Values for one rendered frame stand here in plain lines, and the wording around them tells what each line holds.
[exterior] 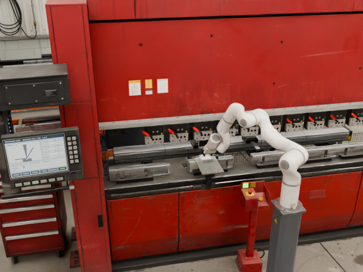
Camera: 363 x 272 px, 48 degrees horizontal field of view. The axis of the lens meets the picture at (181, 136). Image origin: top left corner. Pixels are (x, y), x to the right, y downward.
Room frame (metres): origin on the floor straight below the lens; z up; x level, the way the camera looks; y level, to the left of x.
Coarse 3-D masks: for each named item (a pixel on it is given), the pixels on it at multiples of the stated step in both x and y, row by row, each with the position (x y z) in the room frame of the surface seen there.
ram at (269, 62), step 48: (96, 48) 2.87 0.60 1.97; (144, 48) 2.94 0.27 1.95; (192, 48) 3.02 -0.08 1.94; (240, 48) 3.09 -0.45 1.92; (288, 48) 3.18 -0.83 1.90; (336, 48) 3.26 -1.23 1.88; (96, 96) 2.87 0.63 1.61; (144, 96) 2.94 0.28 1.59; (192, 96) 3.02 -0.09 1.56; (240, 96) 3.10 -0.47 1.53; (288, 96) 3.19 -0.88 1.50; (336, 96) 3.28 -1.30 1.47
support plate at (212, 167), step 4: (196, 160) 3.01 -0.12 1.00; (200, 160) 3.01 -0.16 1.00; (216, 160) 3.01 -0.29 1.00; (200, 164) 2.94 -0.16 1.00; (204, 164) 2.94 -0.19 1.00; (208, 164) 2.94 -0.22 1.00; (212, 164) 2.94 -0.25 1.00; (216, 164) 2.94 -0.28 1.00; (200, 168) 2.87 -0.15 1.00; (204, 168) 2.87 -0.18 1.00; (208, 168) 2.87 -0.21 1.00; (212, 168) 2.87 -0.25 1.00; (216, 168) 2.87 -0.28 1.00; (220, 168) 2.87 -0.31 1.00; (204, 172) 2.81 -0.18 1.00; (208, 172) 2.81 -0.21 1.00; (212, 172) 2.81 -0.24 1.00; (216, 172) 2.81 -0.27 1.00; (220, 172) 2.82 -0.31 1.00
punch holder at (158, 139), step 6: (144, 126) 2.94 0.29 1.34; (150, 126) 2.95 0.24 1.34; (156, 126) 2.96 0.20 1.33; (162, 126) 2.97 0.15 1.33; (150, 132) 2.95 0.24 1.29; (156, 132) 2.96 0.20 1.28; (162, 132) 2.97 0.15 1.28; (144, 138) 3.01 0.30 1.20; (150, 138) 2.94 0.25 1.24; (156, 138) 2.95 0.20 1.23; (162, 138) 2.96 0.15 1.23; (150, 144) 2.94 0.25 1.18; (156, 144) 2.95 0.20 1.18
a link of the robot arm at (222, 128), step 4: (220, 120) 2.77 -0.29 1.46; (224, 120) 2.72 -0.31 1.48; (220, 124) 2.75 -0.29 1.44; (224, 124) 2.73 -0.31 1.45; (228, 124) 2.72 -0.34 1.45; (220, 128) 2.75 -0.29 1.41; (224, 128) 2.74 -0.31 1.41; (228, 128) 2.75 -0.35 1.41; (220, 132) 2.75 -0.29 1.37; (224, 132) 2.75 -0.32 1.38; (228, 132) 2.80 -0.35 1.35; (224, 136) 2.75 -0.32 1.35; (228, 136) 2.78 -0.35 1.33; (224, 140) 2.75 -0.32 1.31; (228, 140) 2.76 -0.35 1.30; (220, 144) 2.80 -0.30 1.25; (224, 144) 2.75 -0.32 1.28; (228, 144) 2.76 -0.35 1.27; (220, 148) 2.78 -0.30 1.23; (224, 148) 2.76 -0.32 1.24; (220, 152) 2.79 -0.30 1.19
